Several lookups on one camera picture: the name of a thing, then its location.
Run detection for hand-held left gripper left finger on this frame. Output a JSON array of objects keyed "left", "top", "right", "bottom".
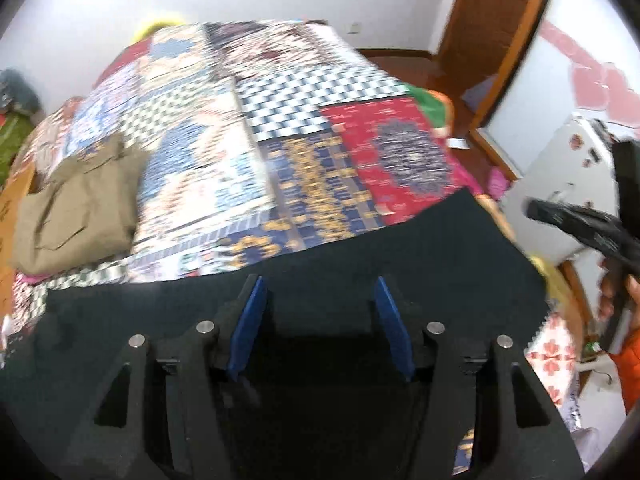
[{"left": 62, "top": 274, "right": 268, "bottom": 480}]

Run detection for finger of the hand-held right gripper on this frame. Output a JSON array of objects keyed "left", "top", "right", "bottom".
[{"left": 522, "top": 199, "right": 624, "bottom": 262}]

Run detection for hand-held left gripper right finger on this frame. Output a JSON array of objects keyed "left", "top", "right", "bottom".
[{"left": 371, "top": 276, "right": 586, "bottom": 480}]

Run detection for black pants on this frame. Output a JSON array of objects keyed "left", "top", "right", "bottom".
[{"left": 0, "top": 187, "right": 549, "bottom": 480}]

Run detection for khaki pants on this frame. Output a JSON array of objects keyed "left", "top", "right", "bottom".
[{"left": 11, "top": 132, "right": 152, "bottom": 277}]

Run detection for person's right hand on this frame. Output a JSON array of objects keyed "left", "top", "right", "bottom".
[{"left": 597, "top": 258, "right": 640, "bottom": 323}]

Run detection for white cabinet appliance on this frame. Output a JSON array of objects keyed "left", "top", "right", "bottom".
[{"left": 499, "top": 114, "right": 627, "bottom": 272}]

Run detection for wooden door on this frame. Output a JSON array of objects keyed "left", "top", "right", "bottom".
[{"left": 439, "top": 0, "right": 559, "bottom": 128}]

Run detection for patchwork blanket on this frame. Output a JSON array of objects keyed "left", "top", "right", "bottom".
[{"left": 0, "top": 19, "right": 487, "bottom": 332}]

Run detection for wooden folding lap table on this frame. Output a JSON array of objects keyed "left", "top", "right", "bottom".
[{"left": 0, "top": 160, "right": 37, "bottom": 307}]

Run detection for green patterned bag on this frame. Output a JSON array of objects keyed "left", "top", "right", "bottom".
[{"left": 0, "top": 110, "right": 32, "bottom": 187}]

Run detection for yellow foam pad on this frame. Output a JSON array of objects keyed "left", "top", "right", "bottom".
[{"left": 131, "top": 11, "right": 189, "bottom": 44}]

